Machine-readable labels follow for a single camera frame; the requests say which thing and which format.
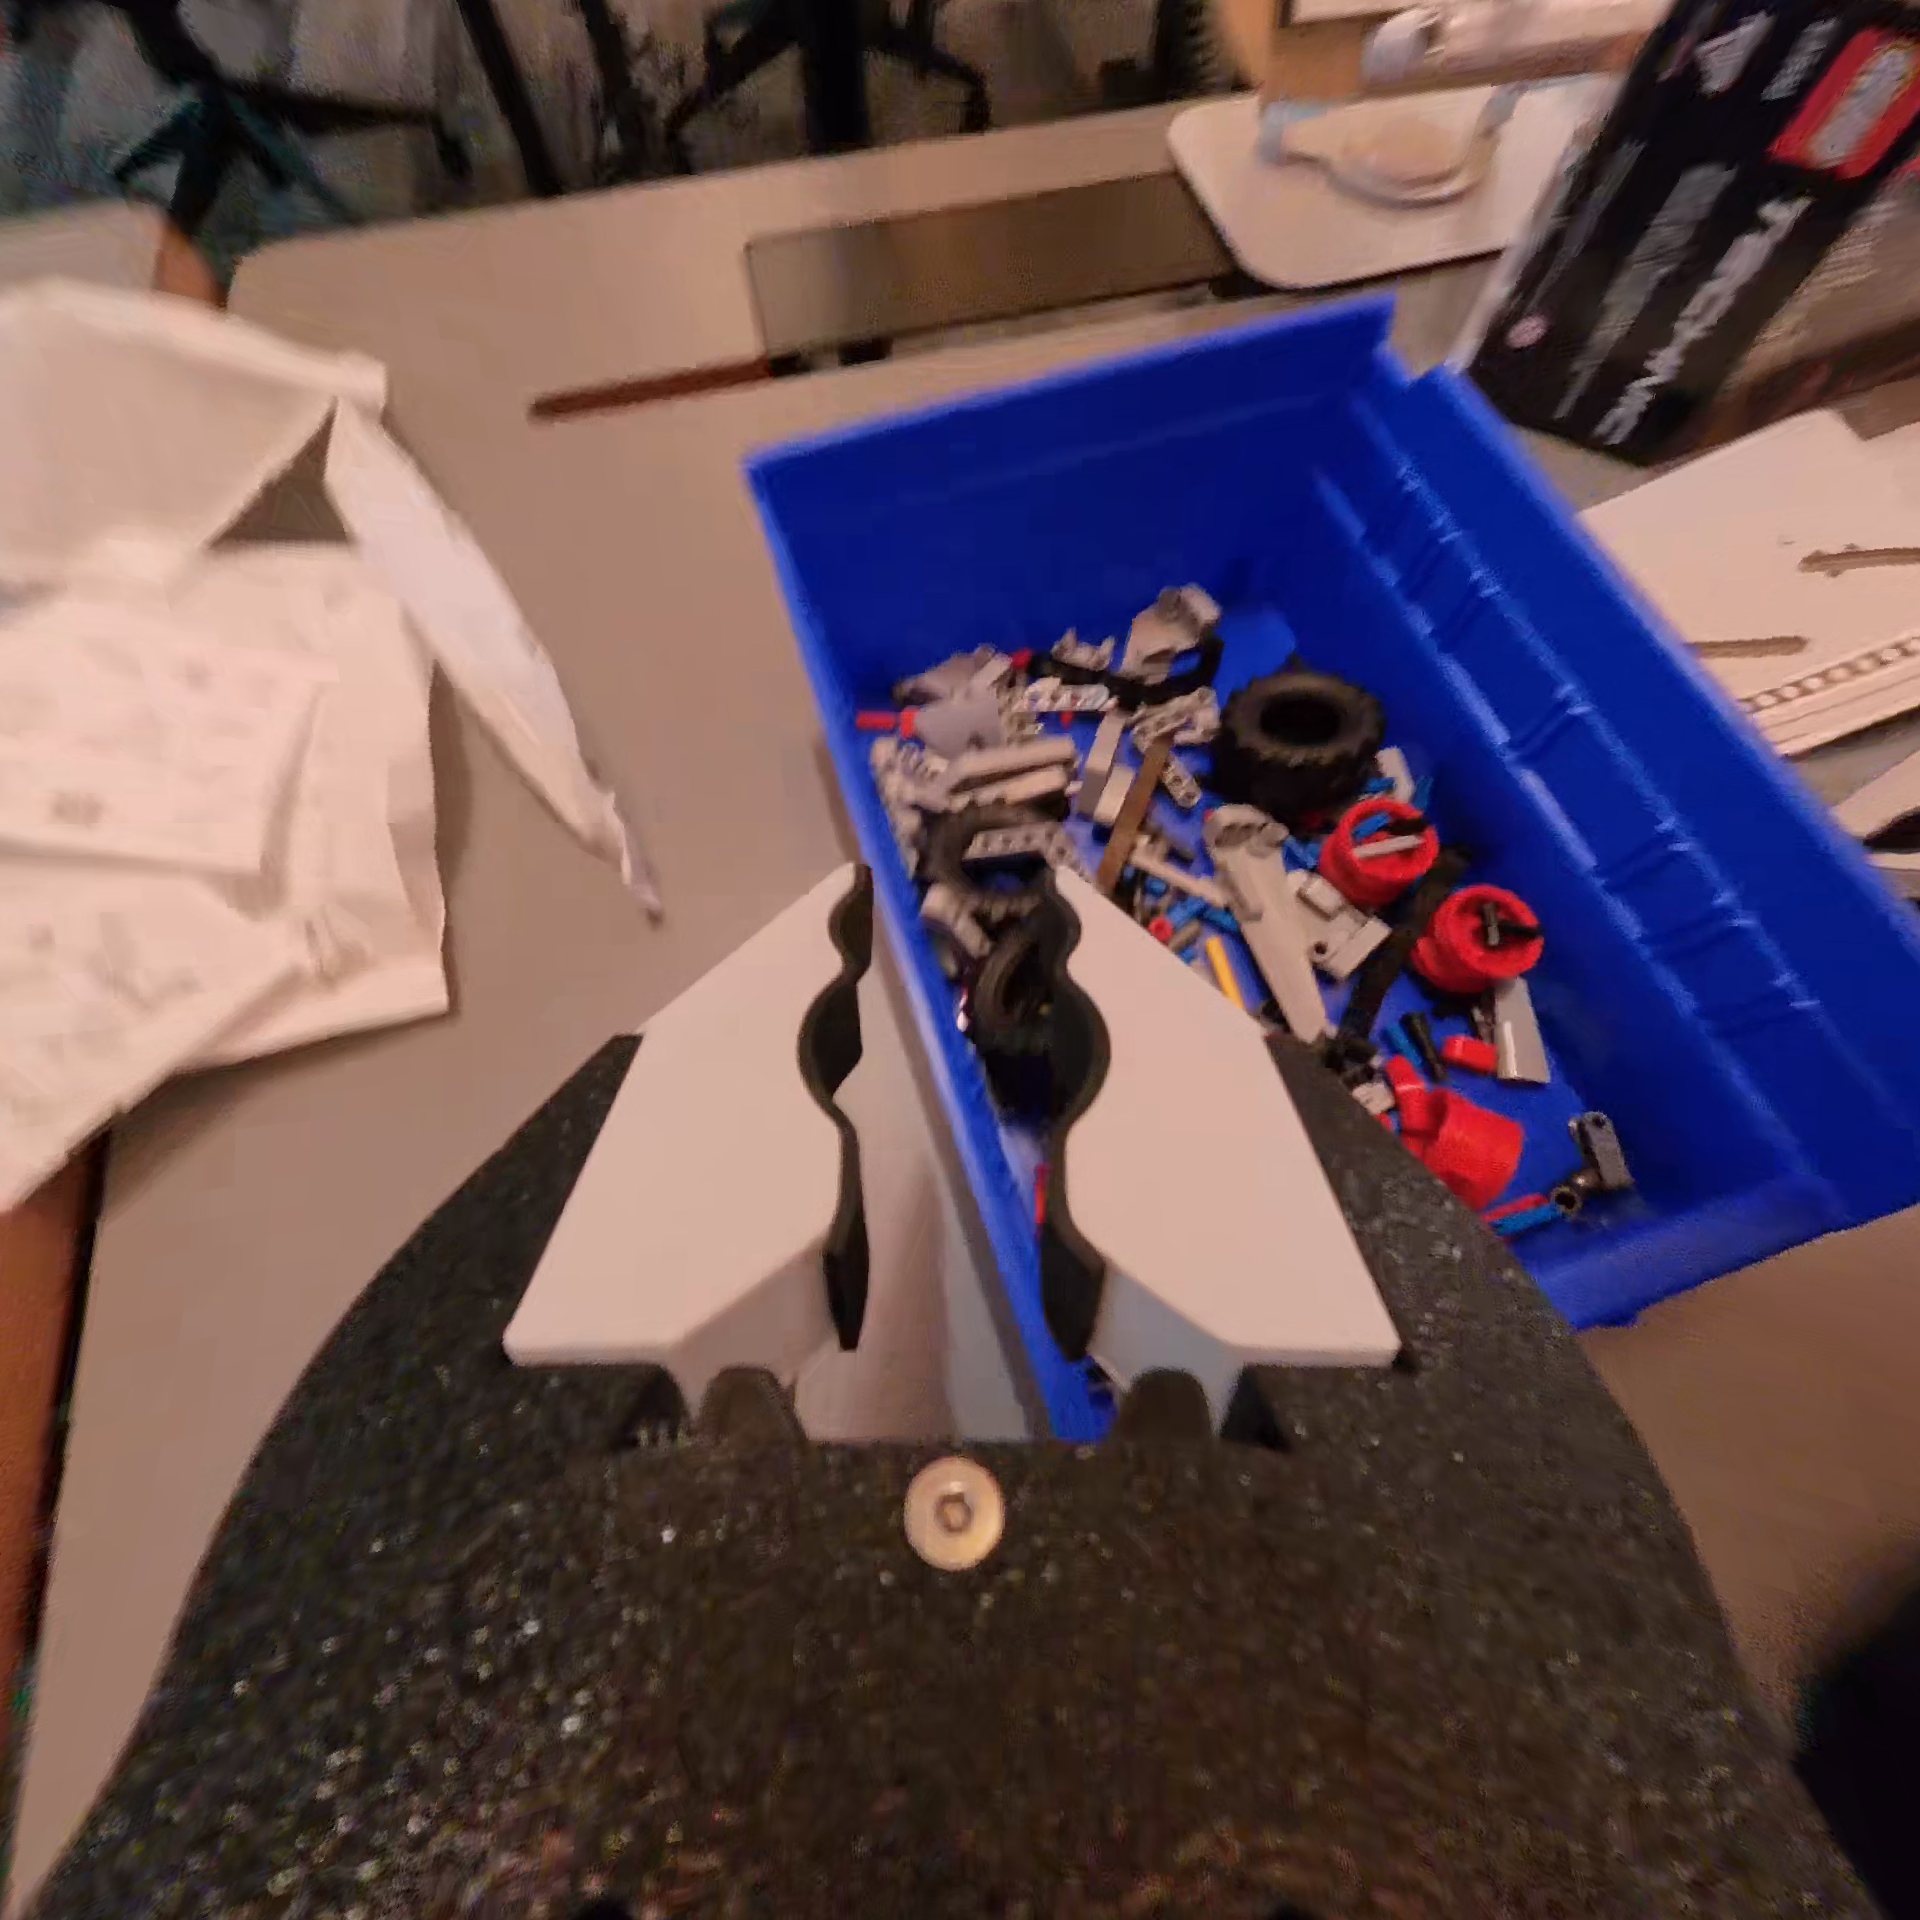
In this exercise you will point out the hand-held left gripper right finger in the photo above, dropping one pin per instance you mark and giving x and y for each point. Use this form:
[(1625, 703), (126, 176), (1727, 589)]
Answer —
[(1215, 1186)]

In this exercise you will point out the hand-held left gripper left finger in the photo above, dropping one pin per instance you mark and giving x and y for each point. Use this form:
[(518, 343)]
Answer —
[(692, 1186)]

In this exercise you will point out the pile of toy brick parts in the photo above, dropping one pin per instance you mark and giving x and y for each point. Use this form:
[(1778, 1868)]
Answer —
[(989, 778)]

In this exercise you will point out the blue plastic bin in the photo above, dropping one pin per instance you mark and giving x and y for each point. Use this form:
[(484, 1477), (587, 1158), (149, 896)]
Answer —
[(1575, 750)]

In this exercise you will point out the grey desk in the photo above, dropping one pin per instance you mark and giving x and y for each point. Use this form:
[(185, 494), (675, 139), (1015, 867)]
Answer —
[(601, 630)]

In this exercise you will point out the red toy brick panel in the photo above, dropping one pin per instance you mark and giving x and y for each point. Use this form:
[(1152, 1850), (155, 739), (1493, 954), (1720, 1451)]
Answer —
[(1451, 1132)]

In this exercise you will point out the red toy wheel hub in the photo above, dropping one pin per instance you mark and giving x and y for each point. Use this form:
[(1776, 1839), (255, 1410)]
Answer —
[(1479, 939), (1376, 854)]

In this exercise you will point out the large black toy tyre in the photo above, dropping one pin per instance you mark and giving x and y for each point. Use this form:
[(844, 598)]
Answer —
[(1298, 732)]

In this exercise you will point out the white printed instruction sheets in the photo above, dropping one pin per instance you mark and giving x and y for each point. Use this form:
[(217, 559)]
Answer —
[(151, 840)]

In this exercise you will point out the white instruction papers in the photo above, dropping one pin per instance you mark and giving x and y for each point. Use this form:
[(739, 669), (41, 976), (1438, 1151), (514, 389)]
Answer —
[(406, 525)]

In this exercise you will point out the open white instruction booklet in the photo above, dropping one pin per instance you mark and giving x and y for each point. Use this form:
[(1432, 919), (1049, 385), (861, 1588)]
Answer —
[(1727, 525)]

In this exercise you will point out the white tray with plastic bag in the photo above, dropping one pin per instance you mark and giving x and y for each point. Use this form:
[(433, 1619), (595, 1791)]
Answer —
[(1291, 240)]

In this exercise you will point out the pale plastic device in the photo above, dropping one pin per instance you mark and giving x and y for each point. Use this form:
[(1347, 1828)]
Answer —
[(1387, 142)]

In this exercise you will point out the black toy set box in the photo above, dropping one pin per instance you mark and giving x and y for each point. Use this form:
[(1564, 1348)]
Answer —
[(1695, 226)]

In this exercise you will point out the black office chair base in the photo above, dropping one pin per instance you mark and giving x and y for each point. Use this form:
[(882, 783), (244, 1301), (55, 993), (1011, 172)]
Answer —
[(212, 104)]

